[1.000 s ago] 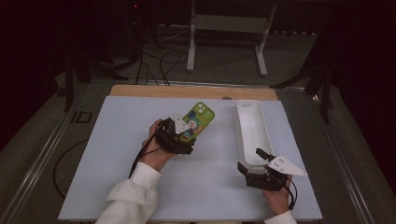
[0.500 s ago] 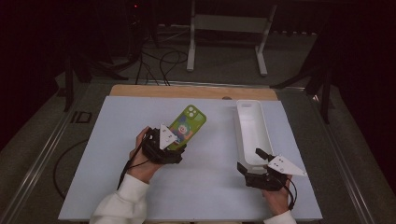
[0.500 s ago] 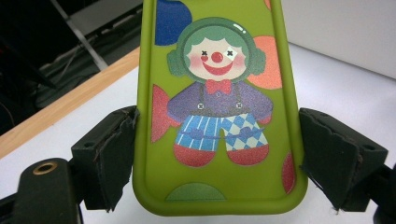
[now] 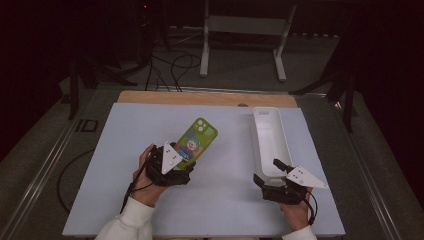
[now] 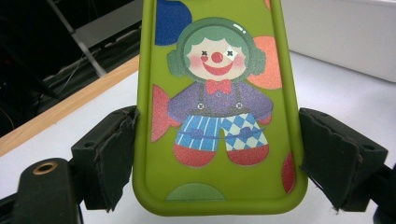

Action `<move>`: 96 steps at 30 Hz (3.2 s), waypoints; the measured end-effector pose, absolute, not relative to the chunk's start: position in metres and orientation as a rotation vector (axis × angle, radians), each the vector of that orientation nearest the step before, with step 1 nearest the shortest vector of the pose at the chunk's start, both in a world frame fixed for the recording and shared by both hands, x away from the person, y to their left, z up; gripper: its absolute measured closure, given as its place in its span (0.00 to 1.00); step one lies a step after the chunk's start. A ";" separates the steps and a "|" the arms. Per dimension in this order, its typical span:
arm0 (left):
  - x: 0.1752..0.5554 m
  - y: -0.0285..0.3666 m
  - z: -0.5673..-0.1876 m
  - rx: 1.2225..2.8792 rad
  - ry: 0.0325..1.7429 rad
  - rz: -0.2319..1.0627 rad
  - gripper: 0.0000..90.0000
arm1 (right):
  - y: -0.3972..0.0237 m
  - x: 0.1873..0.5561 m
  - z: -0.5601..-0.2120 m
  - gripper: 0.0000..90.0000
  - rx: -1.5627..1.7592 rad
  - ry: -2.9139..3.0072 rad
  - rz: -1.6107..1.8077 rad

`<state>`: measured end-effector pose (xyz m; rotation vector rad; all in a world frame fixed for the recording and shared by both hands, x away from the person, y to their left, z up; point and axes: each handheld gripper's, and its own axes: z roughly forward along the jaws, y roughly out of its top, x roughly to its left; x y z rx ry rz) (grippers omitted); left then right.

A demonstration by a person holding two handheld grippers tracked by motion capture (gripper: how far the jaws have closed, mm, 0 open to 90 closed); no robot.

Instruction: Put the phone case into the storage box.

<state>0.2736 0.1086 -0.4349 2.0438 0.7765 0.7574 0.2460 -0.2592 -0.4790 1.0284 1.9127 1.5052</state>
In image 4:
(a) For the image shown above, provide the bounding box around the white plastic tray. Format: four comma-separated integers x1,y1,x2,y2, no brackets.
250,106,296,188

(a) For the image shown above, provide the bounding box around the green phone case clown print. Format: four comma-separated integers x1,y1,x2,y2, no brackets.
173,117,219,170

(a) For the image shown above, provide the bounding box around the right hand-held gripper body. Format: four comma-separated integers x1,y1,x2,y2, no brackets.
261,165,330,206

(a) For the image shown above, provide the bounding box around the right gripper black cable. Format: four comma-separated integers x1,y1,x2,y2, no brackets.
298,188,319,227

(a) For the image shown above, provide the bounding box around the black looped floor cable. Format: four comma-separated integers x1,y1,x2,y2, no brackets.
170,53,203,93

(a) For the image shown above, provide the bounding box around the long black floor cable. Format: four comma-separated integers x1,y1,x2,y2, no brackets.
56,148,96,215

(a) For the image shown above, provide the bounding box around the metal floor rail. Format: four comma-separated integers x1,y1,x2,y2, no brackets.
328,98,403,240
148,85,329,98
0,88,98,240

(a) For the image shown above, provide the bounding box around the person's right hand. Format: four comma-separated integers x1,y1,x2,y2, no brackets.
279,187,313,232

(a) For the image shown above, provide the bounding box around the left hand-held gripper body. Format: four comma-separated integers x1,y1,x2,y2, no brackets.
145,141,196,187

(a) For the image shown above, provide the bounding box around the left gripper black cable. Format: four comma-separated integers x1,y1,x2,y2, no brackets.
119,146,158,214

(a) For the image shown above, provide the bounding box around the black tripod stand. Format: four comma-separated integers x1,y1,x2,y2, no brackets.
67,49,138,121
289,33,360,134

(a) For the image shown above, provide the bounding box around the pale blue table mat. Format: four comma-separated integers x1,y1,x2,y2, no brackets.
62,102,347,238

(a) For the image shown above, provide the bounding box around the person's left hand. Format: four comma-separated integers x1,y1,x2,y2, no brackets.
129,143,168,208

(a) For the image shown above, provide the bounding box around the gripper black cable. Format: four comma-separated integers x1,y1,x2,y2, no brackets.
298,188,319,227
119,146,158,214

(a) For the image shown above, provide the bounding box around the white metal stand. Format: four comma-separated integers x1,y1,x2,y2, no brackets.
199,0,298,83

